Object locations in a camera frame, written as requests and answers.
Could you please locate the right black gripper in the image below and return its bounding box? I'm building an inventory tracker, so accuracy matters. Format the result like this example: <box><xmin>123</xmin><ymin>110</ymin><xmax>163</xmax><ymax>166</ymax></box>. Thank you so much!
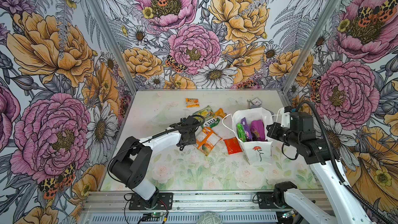
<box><xmin>265</xmin><ymin>122</ymin><xmax>301</xmax><ymax>148</ymax></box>

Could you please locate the orange snack bag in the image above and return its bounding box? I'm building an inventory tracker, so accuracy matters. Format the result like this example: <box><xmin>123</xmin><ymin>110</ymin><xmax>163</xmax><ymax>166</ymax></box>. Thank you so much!
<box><xmin>195</xmin><ymin>127</ymin><xmax>222</xmax><ymax>156</ymax></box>

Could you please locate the green yellow candy bag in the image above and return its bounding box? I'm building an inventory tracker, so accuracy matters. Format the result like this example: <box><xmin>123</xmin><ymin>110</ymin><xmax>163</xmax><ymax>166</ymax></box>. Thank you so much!
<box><xmin>194</xmin><ymin>105</ymin><xmax>221</xmax><ymax>128</ymax></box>

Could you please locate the purple snack bag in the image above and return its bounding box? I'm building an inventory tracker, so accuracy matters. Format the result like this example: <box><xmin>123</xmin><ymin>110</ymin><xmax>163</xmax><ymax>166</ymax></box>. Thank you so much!
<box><xmin>250</xmin><ymin>120</ymin><xmax>266</xmax><ymax>142</ymax></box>

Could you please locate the white floral paper bag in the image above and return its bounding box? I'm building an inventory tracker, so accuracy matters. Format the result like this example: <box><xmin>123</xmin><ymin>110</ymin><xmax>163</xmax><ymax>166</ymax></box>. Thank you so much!
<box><xmin>225</xmin><ymin>107</ymin><xmax>275</xmax><ymax>166</ymax></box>

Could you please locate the red snack packet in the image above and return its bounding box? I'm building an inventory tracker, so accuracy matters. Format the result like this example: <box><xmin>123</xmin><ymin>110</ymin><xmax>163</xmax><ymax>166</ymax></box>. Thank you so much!
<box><xmin>224</xmin><ymin>137</ymin><xmax>242</xmax><ymax>155</ymax></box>

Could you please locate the purple Fox's candy bag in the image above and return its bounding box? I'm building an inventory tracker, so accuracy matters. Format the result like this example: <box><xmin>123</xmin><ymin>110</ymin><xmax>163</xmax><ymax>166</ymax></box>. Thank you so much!
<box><xmin>241</xmin><ymin>118</ymin><xmax>252</xmax><ymax>142</ymax></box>

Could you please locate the bright green snack bag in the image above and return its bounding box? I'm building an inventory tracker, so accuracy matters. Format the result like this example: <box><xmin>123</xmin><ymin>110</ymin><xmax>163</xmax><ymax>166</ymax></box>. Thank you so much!
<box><xmin>236</xmin><ymin>123</ymin><xmax>247</xmax><ymax>142</ymax></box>

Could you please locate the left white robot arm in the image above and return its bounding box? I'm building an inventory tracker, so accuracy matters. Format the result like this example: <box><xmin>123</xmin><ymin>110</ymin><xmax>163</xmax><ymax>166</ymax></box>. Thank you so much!
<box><xmin>108</xmin><ymin>115</ymin><xmax>205</xmax><ymax>207</ymax></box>

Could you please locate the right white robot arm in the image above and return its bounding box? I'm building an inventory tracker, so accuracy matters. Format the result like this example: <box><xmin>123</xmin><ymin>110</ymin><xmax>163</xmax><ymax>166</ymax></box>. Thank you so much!
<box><xmin>265</xmin><ymin>111</ymin><xmax>372</xmax><ymax>224</ymax></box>

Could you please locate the small orange cracker packet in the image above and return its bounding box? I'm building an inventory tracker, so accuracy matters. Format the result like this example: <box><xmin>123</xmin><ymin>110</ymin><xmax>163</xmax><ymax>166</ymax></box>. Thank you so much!
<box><xmin>186</xmin><ymin>98</ymin><xmax>200</xmax><ymax>108</ymax></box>

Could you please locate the small square clock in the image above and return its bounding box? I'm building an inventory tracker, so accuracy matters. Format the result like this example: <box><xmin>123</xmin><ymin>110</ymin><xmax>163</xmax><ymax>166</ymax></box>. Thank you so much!
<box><xmin>251</xmin><ymin>97</ymin><xmax>262</xmax><ymax>106</ymax></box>

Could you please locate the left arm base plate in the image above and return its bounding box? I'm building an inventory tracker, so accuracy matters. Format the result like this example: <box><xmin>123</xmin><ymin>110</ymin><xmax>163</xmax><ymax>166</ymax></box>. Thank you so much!
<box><xmin>128</xmin><ymin>192</ymin><xmax>174</xmax><ymax>211</ymax></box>

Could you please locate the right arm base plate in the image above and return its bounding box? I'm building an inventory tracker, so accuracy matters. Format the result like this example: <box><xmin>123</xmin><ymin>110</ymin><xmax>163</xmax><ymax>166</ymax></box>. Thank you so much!
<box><xmin>254</xmin><ymin>192</ymin><xmax>292</xmax><ymax>209</ymax></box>

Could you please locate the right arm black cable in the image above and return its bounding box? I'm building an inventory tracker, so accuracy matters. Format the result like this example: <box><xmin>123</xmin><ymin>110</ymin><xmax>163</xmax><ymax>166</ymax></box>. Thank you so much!
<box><xmin>295</xmin><ymin>100</ymin><xmax>398</xmax><ymax>224</ymax></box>

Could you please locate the aluminium rail frame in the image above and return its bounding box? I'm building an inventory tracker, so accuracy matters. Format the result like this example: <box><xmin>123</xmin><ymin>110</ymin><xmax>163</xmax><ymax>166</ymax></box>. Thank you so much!
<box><xmin>79</xmin><ymin>190</ymin><xmax>303</xmax><ymax>224</ymax></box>

